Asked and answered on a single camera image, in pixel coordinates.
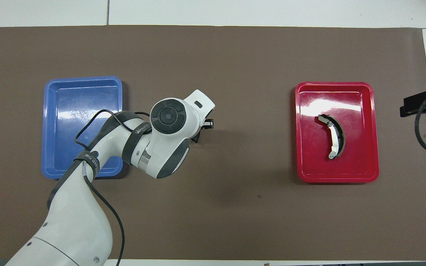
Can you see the brown table mat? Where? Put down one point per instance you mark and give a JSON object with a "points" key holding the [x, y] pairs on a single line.
{"points": [[213, 55]]}

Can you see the curved brake shoe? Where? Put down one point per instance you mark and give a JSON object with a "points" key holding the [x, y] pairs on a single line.
{"points": [[334, 136]]}

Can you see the blue plastic tray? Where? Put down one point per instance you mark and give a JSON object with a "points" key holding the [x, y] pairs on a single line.
{"points": [[65, 96]]}

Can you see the red plastic tray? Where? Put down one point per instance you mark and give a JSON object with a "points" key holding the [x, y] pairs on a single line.
{"points": [[316, 166]]}

